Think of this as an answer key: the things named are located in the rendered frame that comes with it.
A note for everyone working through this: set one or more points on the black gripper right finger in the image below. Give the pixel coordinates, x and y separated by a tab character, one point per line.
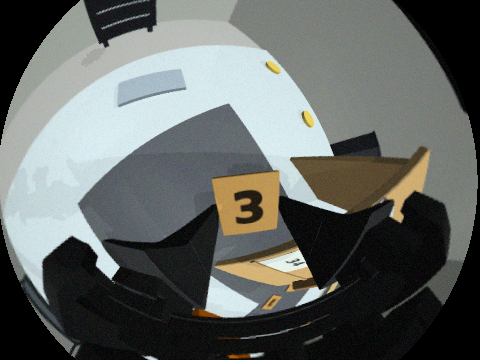
327	239

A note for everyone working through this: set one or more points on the white paper ticket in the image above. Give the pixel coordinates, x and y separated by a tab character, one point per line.
286	263

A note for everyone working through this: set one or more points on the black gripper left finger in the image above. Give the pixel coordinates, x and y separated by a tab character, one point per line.
183	260

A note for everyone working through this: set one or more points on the yellow round disc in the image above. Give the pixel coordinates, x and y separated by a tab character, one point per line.
307	119
273	67

